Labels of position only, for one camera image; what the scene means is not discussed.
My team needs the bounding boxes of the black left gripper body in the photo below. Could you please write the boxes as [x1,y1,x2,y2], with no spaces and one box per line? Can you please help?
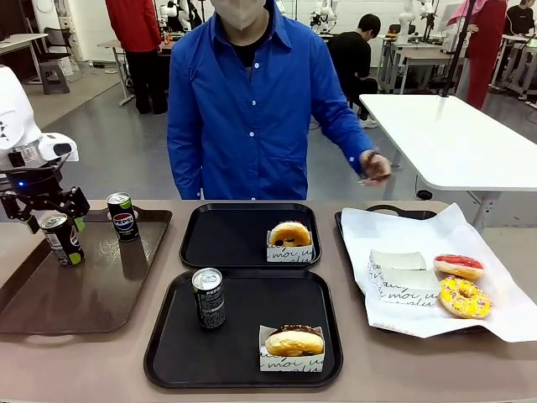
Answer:
[0,165,65,203]

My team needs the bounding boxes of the black Pepsi can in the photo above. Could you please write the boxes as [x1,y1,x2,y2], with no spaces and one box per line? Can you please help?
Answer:
[39,212,86,268]
[191,267,227,330]
[106,191,141,243]

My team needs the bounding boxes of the glazed donut chocolate underside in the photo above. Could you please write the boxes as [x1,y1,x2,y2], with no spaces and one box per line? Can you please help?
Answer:
[268,221,314,248]

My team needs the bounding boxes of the white printed paper donut box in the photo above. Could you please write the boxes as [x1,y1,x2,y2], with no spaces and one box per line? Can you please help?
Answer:
[374,268,442,307]
[266,229,316,264]
[368,249,428,290]
[258,324,326,374]

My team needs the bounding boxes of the chocolate nut topped donut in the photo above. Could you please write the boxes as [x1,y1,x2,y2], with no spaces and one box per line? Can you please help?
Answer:
[263,323,326,357]

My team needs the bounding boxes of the metal tongs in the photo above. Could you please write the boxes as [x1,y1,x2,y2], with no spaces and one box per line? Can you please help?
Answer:
[357,147,394,186]

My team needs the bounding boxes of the person's left blue-sleeved forearm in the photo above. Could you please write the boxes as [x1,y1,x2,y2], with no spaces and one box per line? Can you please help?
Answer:
[322,121,375,171]

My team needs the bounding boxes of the person's right blue-sleeved forearm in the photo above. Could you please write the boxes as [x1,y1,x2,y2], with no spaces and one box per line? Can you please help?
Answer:
[166,138,205,201]

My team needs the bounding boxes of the person's left hand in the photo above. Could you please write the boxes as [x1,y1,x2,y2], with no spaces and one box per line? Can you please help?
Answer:
[358,149,394,185]

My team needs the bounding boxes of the brown plastic tray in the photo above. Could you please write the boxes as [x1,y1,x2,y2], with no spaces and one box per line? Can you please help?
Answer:
[0,205,174,337]

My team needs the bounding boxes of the grey step stool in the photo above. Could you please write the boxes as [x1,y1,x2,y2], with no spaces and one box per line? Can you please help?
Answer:
[40,61,71,96]

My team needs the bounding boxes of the white desk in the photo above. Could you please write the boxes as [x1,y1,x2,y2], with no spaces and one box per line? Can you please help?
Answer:
[0,32,50,92]

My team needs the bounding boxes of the black office chair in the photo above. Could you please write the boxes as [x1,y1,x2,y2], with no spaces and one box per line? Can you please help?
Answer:
[35,27,85,83]

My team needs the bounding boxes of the black plastic tray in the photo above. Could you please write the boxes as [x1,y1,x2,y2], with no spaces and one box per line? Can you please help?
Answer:
[143,269,345,390]
[179,202,322,270]

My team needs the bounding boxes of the narrow grey table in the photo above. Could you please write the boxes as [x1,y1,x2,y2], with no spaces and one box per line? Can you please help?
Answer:
[98,39,136,107]

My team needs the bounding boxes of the person in blue shirt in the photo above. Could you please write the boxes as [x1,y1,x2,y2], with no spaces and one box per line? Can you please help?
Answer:
[166,0,377,202]

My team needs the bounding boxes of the person in red top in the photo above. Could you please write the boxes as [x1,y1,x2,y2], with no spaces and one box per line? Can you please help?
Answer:
[104,0,169,116]

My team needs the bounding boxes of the seated person in black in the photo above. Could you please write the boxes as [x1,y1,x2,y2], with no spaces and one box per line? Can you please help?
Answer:
[326,13,382,129]

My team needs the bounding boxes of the white paper sheet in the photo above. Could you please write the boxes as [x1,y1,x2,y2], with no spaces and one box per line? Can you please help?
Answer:
[340,201,537,344]

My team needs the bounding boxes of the large white table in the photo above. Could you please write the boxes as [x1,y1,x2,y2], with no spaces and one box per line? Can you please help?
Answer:
[359,92,537,230]

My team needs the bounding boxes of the grey lab desk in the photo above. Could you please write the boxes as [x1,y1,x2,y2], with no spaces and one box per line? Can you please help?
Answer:
[377,35,467,94]

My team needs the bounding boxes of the pink iced donut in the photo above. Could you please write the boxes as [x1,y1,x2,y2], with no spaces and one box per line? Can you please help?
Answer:
[433,254,486,281]

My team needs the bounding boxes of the yellow sprinkled donut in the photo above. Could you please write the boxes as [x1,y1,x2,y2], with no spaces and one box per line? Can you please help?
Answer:
[439,275,493,320]

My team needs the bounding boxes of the person red dress pink scarf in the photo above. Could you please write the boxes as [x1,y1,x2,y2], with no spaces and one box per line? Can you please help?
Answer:
[446,0,511,111]

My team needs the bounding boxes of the standing person black shirt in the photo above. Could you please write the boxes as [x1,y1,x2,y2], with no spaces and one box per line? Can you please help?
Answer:
[505,0,537,37]

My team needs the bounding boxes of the black tray with handles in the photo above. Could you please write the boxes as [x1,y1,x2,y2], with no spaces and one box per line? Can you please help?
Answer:
[334,204,498,337]

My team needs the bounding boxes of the black camera pole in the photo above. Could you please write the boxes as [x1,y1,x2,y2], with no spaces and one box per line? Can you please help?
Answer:
[441,0,477,98]

